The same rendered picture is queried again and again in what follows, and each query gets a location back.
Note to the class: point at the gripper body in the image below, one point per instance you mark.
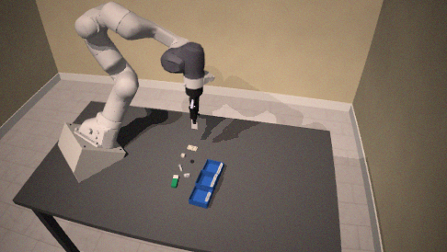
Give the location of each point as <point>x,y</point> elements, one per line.
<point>194,93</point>

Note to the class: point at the cream domino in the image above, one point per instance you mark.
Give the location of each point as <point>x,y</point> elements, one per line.
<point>193,148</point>

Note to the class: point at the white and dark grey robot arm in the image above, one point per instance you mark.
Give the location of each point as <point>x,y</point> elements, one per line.
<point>182,57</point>

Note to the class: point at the green and white eraser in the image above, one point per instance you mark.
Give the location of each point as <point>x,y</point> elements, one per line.
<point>174,181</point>

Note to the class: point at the blue rack of three labelled bins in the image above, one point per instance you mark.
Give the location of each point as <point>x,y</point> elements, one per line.
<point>206,183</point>

